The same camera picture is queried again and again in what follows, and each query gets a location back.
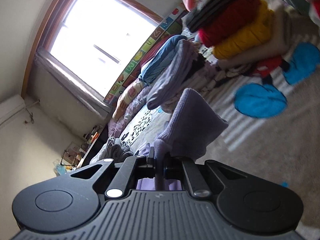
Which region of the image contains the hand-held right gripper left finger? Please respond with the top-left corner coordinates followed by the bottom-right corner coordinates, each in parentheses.
top-left (70, 146), bottom-right (157, 200)

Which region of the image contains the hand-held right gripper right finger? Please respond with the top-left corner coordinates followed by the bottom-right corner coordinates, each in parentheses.
top-left (162, 155), bottom-right (248, 197)

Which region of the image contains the purple knit garment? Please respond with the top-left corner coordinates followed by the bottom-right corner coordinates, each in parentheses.
top-left (136, 88), bottom-right (229, 192)

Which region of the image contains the stack of grey folded clothes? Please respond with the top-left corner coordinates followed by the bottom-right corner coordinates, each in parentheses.
top-left (104, 137), bottom-right (134, 162)

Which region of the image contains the lilac folded clothes pile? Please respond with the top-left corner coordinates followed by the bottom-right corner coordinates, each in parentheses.
top-left (146, 40), bottom-right (201, 111)

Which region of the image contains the purple quilt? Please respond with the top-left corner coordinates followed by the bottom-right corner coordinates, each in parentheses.
top-left (107, 86), bottom-right (152, 137)

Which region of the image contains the black desk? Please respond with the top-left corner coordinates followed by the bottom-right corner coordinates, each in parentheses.
top-left (75, 124), bottom-right (108, 168)

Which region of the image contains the peach cartoon printed quilt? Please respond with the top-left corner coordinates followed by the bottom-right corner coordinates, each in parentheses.
top-left (112, 79), bottom-right (146, 121)

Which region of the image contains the blue folded garment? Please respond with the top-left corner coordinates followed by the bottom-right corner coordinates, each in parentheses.
top-left (138, 34), bottom-right (187, 85)

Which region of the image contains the grey cartoon printed blanket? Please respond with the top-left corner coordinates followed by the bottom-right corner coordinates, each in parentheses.
top-left (120, 40), bottom-right (320, 240)

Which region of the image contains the grey curtain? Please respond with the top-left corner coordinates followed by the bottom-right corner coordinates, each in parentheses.
top-left (34, 52), bottom-right (112, 118)

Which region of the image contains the window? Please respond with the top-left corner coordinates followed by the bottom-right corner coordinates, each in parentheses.
top-left (37, 0), bottom-right (163, 98)

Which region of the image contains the yellow folded garment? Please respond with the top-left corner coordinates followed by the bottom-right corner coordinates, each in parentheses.
top-left (212, 0), bottom-right (276, 61)

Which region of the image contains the red folded garment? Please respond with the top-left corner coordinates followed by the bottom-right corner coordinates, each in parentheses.
top-left (197, 0), bottom-right (263, 48)

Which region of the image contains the black grey striped garment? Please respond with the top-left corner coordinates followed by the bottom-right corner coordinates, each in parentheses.
top-left (186, 0), bottom-right (251, 33)

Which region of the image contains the beige folded garment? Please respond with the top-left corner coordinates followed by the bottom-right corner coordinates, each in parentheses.
top-left (217, 12), bottom-right (294, 71)

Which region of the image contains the colourful foam wall mat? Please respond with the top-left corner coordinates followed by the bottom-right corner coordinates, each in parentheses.
top-left (103, 4), bottom-right (186, 103)

